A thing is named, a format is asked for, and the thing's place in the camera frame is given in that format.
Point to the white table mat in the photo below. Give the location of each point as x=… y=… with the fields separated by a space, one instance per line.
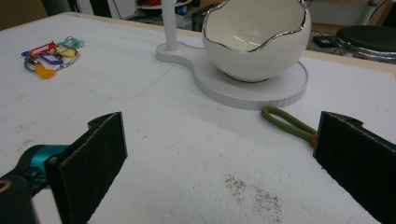
x=186 y=140

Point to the white metal post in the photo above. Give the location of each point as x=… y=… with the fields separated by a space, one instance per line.
x=367 y=12

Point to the bunch of coloured key tags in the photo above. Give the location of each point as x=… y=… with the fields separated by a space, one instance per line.
x=49 y=59

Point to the black round stool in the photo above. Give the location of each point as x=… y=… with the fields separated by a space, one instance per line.
x=367 y=37

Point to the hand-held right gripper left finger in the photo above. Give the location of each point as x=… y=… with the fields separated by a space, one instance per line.
x=90 y=161

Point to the white bowl with silver rim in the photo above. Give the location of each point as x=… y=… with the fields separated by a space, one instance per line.
x=258 y=65

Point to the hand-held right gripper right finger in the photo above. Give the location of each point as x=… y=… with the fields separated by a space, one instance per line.
x=358 y=161

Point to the white stand with pole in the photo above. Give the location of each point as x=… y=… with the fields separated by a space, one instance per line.
x=249 y=93

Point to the black flat box on floor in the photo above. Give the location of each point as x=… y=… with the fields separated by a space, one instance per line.
x=323 y=41

